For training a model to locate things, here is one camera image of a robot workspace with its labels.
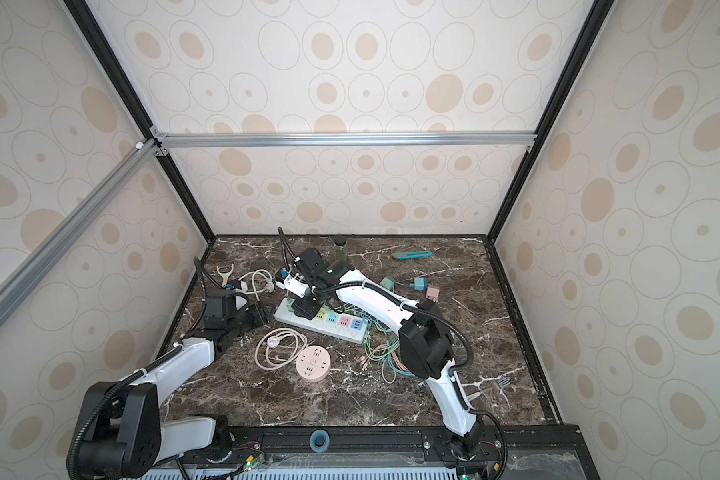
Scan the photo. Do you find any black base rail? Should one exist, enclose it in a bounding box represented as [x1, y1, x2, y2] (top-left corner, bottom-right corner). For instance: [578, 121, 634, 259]
[146, 424, 599, 479]

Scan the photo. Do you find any white power strip cable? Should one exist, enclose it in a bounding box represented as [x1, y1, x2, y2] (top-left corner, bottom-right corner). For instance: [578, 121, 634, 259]
[235, 268, 277, 296]

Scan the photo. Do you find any glass spice jar black lid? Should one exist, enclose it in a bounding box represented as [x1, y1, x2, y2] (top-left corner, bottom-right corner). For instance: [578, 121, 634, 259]
[334, 235, 348, 262]

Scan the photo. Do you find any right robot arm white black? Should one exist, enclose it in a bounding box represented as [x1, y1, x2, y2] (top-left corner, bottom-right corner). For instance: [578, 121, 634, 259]
[276, 228, 507, 479]

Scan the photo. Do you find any pink charger plug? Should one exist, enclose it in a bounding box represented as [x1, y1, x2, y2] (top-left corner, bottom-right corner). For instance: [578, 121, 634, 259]
[425, 286, 440, 302]

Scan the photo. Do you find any pink round hub cable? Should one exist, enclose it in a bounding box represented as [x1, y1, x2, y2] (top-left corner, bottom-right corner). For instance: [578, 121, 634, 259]
[254, 327, 308, 372]

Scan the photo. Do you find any green charger cable bundle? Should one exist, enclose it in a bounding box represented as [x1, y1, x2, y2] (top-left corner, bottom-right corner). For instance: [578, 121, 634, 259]
[347, 305, 418, 385]

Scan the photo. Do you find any silver aluminium bar left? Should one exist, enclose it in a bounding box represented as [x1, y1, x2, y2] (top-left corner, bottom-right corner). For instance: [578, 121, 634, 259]
[0, 139, 158, 328]

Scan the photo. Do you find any silver aluminium bar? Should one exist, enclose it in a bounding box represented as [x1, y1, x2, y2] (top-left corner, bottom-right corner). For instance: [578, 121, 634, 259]
[0, 139, 158, 328]
[157, 131, 536, 148]

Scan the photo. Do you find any blue tape roll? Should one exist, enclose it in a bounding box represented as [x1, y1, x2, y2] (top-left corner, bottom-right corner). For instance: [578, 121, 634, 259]
[309, 429, 330, 454]

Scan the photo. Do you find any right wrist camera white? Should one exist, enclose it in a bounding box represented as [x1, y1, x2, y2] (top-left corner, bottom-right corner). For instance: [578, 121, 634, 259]
[274, 269, 310, 298]

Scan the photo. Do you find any teal charger plug right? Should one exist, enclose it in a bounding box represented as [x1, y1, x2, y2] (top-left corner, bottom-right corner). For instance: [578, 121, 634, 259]
[411, 277, 428, 291]

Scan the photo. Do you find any green charger plug lower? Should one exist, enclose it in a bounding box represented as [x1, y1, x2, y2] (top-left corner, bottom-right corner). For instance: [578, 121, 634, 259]
[380, 277, 396, 292]

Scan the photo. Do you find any cream vegetable peeler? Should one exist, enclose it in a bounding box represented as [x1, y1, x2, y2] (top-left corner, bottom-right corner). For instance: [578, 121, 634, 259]
[216, 264, 234, 288]

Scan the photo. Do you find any silver aluminium bar back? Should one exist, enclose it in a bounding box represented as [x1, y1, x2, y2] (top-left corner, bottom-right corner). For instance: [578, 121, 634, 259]
[157, 131, 536, 148]

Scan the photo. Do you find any pink round socket hub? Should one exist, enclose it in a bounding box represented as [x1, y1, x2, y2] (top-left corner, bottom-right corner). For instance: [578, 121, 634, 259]
[295, 345, 331, 383]

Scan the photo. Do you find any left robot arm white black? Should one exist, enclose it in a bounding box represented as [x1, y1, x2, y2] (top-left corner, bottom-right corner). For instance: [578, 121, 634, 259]
[66, 261, 273, 479]

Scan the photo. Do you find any white colourful power strip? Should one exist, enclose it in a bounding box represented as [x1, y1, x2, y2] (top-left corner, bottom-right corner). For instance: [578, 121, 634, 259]
[274, 298, 368, 344]

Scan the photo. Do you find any teal utility knife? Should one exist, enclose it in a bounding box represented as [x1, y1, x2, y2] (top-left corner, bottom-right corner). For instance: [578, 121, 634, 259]
[393, 250, 433, 260]

